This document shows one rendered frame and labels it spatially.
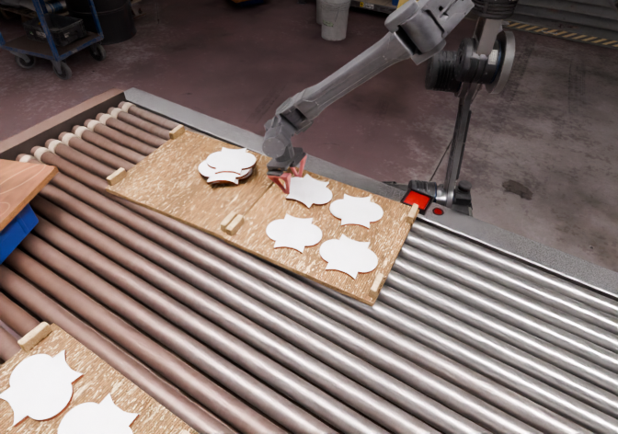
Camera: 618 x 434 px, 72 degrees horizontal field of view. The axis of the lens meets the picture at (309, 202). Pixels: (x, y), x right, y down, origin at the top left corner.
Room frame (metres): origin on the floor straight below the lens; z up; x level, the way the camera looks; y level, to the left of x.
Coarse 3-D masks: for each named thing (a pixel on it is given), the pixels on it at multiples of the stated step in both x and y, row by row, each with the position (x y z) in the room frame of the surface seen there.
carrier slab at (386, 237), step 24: (336, 192) 0.93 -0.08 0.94; (360, 192) 0.93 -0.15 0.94; (264, 216) 0.82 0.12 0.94; (312, 216) 0.82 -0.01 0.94; (384, 216) 0.83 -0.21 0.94; (240, 240) 0.73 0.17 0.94; (264, 240) 0.73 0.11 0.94; (360, 240) 0.74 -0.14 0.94; (384, 240) 0.74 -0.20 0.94; (288, 264) 0.66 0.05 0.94; (312, 264) 0.66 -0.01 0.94; (384, 264) 0.67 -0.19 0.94; (336, 288) 0.59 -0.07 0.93; (360, 288) 0.59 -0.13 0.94
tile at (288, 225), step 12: (288, 216) 0.81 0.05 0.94; (276, 228) 0.77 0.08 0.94; (288, 228) 0.77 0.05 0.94; (300, 228) 0.77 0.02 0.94; (312, 228) 0.77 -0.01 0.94; (276, 240) 0.73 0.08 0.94; (288, 240) 0.73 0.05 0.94; (300, 240) 0.73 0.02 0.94; (312, 240) 0.73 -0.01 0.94; (300, 252) 0.69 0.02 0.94
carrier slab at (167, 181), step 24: (168, 144) 1.14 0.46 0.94; (192, 144) 1.14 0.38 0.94; (216, 144) 1.14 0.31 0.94; (144, 168) 1.01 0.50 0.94; (168, 168) 1.01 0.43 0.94; (192, 168) 1.02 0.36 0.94; (264, 168) 1.03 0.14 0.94; (120, 192) 0.90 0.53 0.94; (144, 192) 0.90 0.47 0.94; (168, 192) 0.90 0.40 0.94; (192, 192) 0.91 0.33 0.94; (216, 192) 0.91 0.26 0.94; (240, 192) 0.91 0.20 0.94; (264, 192) 0.92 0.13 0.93; (168, 216) 0.82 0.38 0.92; (192, 216) 0.81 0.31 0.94; (216, 216) 0.81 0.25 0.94
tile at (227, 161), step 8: (216, 152) 1.05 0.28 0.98; (224, 152) 1.05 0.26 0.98; (232, 152) 1.05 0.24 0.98; (240, 152) 1.05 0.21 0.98; (208, 160) 1.00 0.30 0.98; (216, 160) 1.01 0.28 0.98; (224, 160) 1.01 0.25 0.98; (232, 160) 1.01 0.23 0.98; (240, 160) 1.01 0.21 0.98; (248, 160) 1.01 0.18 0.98; (216, 168) 0.97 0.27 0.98; (224, 168) 0.97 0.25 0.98; (232, 168) 0.97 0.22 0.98; (240, 168) 0.97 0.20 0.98; (248, 168) 0.98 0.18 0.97
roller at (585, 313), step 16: (112, 112) 1.35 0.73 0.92; (144, 128) 1.27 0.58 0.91; (160, 128) 1.26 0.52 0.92; (416, 240) 0.77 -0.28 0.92; (448, 256) 0.72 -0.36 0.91; (464, 256) 0.71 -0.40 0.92; (480, 272) 0.67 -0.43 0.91; (496, 272) 0.66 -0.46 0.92; (512, 288) 0.63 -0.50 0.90; (528, 288) 0.62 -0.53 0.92; (544, 288) 0.62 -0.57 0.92; (560, 304) 0.58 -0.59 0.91; (576, 304) 0.58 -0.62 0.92; (592, 320) 0.54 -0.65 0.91; (608, 320) 0.54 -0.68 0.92
